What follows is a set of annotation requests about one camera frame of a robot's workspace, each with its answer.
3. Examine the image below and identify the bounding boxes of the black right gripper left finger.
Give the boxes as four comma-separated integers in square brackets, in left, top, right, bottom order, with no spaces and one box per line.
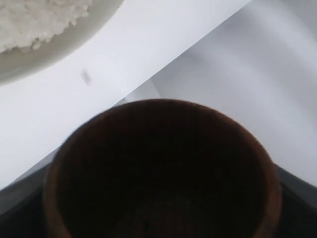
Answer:
[0,165,49,238]

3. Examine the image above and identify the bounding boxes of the brown wooden cup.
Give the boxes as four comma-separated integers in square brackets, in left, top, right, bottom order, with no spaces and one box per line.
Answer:
[43,99,281,238]

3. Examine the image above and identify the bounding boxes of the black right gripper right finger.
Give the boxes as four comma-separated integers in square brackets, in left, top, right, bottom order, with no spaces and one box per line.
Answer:
[274,166,317,238]

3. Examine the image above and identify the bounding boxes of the white backdrop curtain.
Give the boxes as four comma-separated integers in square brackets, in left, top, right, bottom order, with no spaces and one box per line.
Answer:
[125,0,317,185]

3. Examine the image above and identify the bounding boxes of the small white ceramic bowl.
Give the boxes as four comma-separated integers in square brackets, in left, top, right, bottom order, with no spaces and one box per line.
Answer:
[0,0,123,85]

